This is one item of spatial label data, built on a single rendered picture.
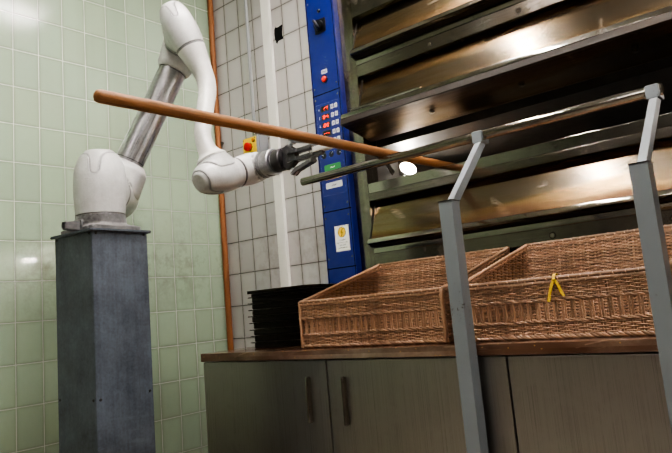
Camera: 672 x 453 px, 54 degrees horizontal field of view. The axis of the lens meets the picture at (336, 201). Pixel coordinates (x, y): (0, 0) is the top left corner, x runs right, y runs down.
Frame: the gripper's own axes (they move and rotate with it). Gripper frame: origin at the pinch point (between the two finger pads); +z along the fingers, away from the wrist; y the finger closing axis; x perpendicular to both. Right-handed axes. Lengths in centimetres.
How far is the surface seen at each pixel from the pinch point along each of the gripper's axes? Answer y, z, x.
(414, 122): -18, -2, -57
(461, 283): 46, 44, 2
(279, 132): 1.0, 7.1, 26.3
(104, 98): 2, 7, 78
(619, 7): -35, 77, -57
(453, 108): -18, 17, -55
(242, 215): 2, -103, -60
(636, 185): 29, 89, 3
